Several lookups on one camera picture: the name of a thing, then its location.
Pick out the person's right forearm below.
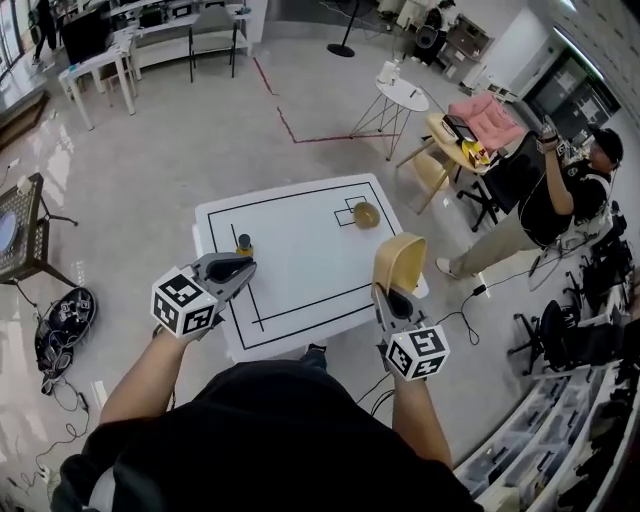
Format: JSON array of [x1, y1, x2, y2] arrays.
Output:
[[391, 377, 454, 471]]

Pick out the row of black office chairs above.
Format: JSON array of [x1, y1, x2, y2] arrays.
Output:
[[508, 199, 640, 377]]

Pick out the clear storage drawers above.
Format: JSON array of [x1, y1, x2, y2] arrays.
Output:
[[452, 359, 640, 512]]

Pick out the dark metal side table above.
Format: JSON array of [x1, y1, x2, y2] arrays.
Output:
[[0, 172, 80, 289]]

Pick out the grey chair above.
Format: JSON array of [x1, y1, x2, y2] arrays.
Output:
[[188, 4, 238, 84]]

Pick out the white desk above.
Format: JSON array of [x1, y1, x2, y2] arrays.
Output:
[[58, 24, 138, 132]]

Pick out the black pedestal fan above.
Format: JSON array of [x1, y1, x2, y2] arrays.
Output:
[[326, 0, 374, 58]]

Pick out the person's left forearm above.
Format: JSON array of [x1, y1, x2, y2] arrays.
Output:
[[98, 325, 187, 427]]

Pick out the yellow packet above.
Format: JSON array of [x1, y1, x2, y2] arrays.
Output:
[[459, 139, 490, 167]]

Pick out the brown bowl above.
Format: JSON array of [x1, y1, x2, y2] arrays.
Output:
[[352, 201, 383, 231]]

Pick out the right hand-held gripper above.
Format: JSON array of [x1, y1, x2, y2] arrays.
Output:
[[374, 283, 451, 383]]

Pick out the pink cushioned chair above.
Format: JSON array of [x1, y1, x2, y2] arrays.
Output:
[[447, 94, 527, 157]]

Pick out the black floor bag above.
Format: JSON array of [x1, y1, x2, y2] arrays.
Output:
[[33, 285, 99, 387]]

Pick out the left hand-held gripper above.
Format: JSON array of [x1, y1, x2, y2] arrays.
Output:
[[151, 252, 258, 343]]

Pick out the person's jeans leg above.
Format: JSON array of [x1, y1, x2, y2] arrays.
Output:
[[302, 343, 330, 372]]

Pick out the yellow plastic bowl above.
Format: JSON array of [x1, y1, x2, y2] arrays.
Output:
[[373, 233, 428, 297]]

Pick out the white shelf unit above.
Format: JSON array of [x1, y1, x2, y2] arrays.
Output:
[[107, 0, 267, 70]]

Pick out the black swivel office chair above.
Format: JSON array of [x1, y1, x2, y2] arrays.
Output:
[[456, 132, 550, 234]]

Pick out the wooden stool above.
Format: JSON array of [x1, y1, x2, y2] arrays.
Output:
[[396, 112, 495, 215]]

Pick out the black power adapter cable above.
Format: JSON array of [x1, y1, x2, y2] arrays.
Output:
[[434, 283, 539, 347]]

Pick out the black box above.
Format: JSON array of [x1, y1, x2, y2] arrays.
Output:
[[442, 113, 482, 142]]

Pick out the round white side table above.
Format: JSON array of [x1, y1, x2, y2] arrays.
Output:
[[348, 74, 431, 162]]

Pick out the black monitor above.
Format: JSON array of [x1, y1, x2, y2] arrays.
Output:
[[59, 12, 115, 67]]

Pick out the person's black shirt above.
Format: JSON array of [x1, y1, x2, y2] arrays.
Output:
[[49, 359, 482, 512]]

